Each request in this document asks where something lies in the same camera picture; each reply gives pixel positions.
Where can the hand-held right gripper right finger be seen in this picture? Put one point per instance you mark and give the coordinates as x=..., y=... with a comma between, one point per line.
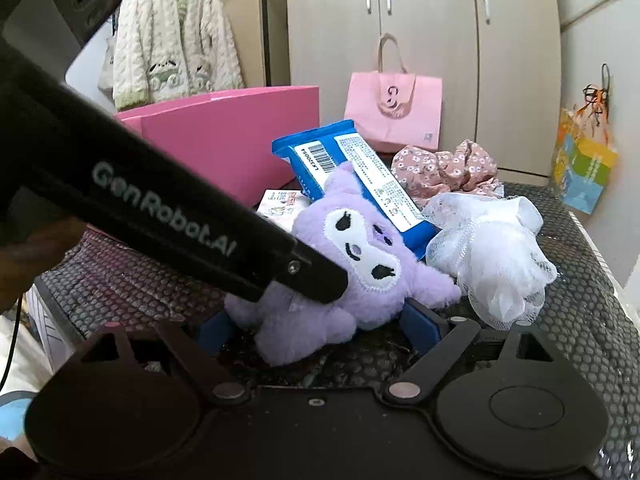
x=420, y=327

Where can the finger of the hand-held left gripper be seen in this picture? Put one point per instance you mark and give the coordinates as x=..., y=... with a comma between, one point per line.
x=320, y=280

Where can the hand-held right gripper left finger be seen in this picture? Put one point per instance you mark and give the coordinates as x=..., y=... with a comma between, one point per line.
x=215, y=331

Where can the purple plush toy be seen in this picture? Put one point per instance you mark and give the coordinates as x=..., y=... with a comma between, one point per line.
x=310, y=225

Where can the pink cardboard box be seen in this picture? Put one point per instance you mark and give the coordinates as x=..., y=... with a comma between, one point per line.
x=225, y=135

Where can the pink floral scrunchie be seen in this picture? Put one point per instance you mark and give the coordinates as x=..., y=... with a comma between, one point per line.
x=450, y=165

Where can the small printed card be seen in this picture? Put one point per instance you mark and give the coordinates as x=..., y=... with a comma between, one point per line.
x=277, y=205

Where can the white mesh bath sponge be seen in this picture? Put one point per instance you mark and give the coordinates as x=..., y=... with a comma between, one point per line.
x=490, y=260

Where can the white knitted cardigan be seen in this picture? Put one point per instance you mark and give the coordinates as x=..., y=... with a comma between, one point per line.
x=165, y=35

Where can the black honeycomb table mat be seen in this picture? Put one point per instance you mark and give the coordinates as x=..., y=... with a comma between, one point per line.
x=575, y=285

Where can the pink tote bag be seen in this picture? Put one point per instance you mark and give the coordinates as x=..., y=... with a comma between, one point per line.
x=395, y=105

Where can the colourful gift bag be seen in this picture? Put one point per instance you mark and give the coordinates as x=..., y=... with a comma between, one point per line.
x=585, y=170

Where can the beige wardrobe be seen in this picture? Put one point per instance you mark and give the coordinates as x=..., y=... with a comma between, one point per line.
x=425, y=10

